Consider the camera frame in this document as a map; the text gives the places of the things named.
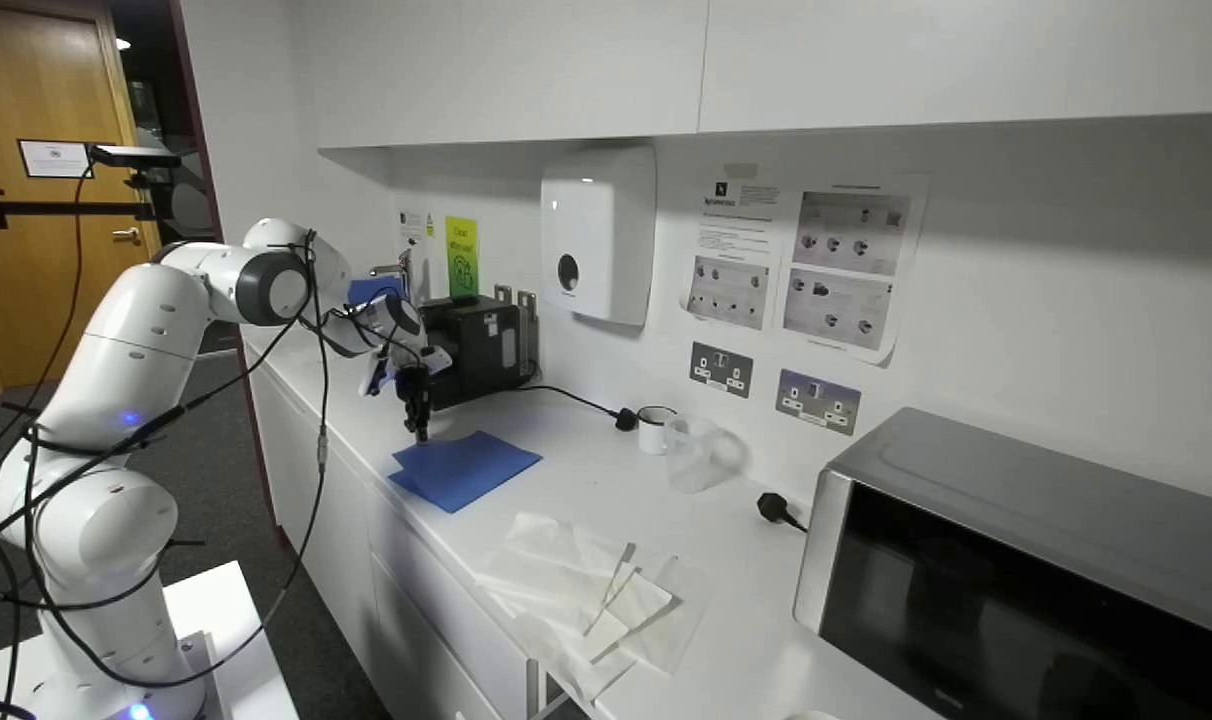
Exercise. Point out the green yellow poster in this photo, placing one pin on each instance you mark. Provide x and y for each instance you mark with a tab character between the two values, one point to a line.
463	259

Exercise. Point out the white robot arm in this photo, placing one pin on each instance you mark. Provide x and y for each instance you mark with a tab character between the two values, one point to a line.
125	363

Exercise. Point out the white laminated notice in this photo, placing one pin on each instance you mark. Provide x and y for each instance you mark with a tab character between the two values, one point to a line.
846	266
730	252

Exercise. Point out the steel wall socket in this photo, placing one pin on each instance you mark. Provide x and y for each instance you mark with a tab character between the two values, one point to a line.
723	370
818	403
525	300
503	295

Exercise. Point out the black microwave plug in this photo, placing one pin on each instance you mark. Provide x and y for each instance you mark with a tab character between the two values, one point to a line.
775	507

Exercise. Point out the white base cabinet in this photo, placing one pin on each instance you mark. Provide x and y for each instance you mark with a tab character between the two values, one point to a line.
350	545

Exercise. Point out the silver microwave oven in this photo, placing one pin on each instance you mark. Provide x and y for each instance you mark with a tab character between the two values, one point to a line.
1031	572

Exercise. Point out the black coffee machine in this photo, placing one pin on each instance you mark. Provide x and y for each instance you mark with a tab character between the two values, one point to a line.
484	347

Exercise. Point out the white wall cabinet unit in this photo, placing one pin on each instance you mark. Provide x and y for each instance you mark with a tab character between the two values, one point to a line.
766	60

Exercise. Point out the white paper towel dispenser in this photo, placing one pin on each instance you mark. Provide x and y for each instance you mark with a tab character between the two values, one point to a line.
590	240

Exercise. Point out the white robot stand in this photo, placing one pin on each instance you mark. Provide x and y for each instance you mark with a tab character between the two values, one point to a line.
227	641

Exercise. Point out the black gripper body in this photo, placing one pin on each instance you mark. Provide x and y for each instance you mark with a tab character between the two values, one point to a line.
414	381

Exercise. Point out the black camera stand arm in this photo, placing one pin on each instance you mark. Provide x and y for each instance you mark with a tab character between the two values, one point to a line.
28	207

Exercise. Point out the wooden door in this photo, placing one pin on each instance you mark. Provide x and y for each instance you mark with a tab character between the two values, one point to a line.
36	80

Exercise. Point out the white door sign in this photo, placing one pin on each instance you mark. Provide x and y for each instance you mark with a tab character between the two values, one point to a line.
52	159

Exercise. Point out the blue placemat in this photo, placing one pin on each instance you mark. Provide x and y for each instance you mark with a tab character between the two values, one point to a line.
471	470

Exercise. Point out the blue box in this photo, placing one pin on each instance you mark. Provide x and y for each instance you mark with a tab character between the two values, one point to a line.
374	291

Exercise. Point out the black camera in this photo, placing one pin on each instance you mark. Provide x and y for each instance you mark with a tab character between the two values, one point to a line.
135	153

